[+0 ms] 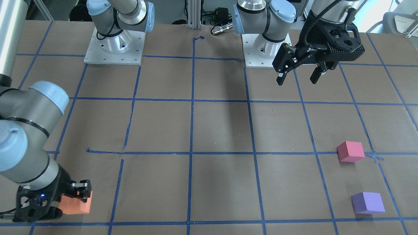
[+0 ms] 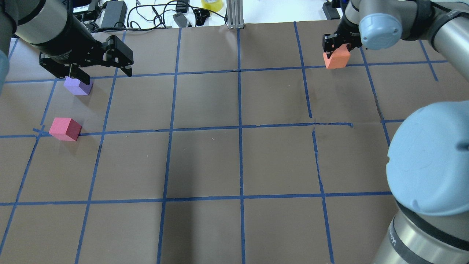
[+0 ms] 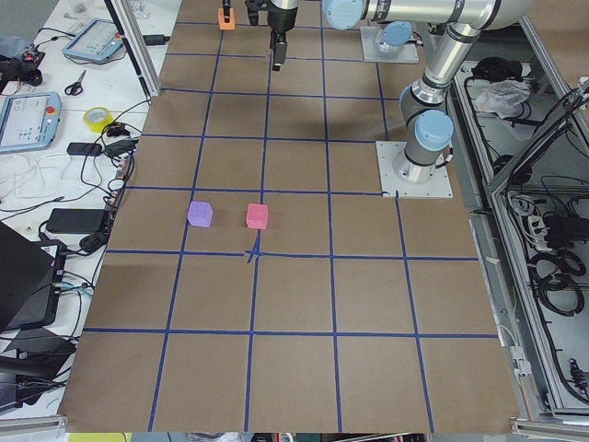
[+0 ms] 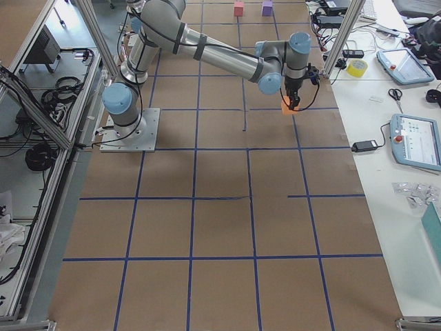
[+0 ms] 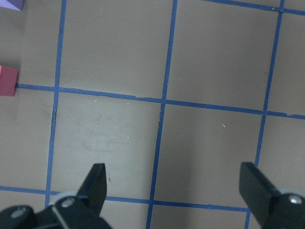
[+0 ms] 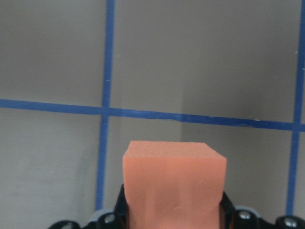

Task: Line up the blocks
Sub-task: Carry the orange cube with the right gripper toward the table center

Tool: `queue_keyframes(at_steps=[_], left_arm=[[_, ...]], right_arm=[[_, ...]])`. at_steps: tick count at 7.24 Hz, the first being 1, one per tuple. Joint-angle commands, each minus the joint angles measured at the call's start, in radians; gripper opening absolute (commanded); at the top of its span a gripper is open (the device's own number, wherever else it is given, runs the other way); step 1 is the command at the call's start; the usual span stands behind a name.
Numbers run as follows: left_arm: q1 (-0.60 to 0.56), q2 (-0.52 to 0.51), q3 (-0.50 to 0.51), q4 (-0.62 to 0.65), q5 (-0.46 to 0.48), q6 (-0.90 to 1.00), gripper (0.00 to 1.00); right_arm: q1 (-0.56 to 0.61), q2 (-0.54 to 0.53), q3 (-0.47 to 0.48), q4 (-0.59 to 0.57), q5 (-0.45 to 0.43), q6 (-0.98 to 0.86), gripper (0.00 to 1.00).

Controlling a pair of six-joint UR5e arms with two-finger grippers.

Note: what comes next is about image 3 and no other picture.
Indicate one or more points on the orange foam cube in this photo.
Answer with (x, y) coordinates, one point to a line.
(226, 21)

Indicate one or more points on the upper teach pendant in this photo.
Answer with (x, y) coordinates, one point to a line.
(97, 42)

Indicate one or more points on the teach pendant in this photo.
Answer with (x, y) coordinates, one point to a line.
(29, 121)
(97, 42)

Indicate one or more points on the purple foam cube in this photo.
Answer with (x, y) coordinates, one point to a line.
(200, 214)

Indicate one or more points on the aluminium frame post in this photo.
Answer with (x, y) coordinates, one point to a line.
(126, 24)

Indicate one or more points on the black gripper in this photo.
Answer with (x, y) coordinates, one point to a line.
(282, 17)

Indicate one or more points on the black handled scissors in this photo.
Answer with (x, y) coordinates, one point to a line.
(76, 88)

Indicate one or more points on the black laptop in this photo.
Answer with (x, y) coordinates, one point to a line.
(30, 273)

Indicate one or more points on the black power adapter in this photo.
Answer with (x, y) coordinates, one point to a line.
(84, 149)

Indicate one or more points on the yellow tape roll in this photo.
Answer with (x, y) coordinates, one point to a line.
(98, 118)

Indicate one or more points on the crumpled white cloth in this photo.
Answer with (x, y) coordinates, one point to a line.
(504, 98)

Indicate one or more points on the pink foam cube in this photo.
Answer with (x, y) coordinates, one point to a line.
(257, 216)

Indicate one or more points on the large black power brick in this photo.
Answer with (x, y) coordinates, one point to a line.
(75, 220)

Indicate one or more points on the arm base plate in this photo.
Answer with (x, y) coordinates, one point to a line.
(399, 178)
(375, 50)

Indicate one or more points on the lower teach pendant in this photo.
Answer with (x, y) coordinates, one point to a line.
(29, 121)

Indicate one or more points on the small black charger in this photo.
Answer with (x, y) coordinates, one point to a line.
(117, 129)

